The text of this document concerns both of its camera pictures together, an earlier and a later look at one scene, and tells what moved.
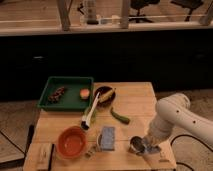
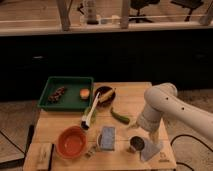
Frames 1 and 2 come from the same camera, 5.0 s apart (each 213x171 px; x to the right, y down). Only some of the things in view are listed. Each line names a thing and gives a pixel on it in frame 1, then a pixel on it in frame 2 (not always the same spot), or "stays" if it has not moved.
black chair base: x=188 y=4 stays
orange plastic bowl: x=72 y=141 stays
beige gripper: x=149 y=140 to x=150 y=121
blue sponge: x=108 y=138 stays
